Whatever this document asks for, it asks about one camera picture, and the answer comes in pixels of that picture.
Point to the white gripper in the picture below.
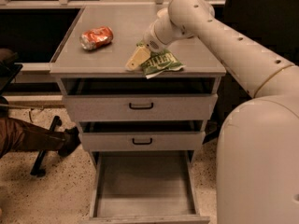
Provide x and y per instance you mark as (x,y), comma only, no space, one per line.
(151,42)

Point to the green jalapeno chip bag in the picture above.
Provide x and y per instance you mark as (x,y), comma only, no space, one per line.
(157,63)

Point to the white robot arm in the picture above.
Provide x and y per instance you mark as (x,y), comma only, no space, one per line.
(258,147)

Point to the top grey drawer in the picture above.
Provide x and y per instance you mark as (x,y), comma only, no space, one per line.
(139,107)

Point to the middle grey drawer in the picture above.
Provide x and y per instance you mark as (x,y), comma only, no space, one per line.
(142,141)

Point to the bottom grey open drawer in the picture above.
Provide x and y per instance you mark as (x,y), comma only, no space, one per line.
(151,187)

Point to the crushed orange soda can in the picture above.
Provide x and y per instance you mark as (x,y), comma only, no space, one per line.
(96,38)

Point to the black shoe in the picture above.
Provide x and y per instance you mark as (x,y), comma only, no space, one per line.
(71,142)

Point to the black office chair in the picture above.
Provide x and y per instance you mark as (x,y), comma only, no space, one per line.
(264,16)

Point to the person's leg brown trousers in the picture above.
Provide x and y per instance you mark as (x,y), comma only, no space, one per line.
(19,135)

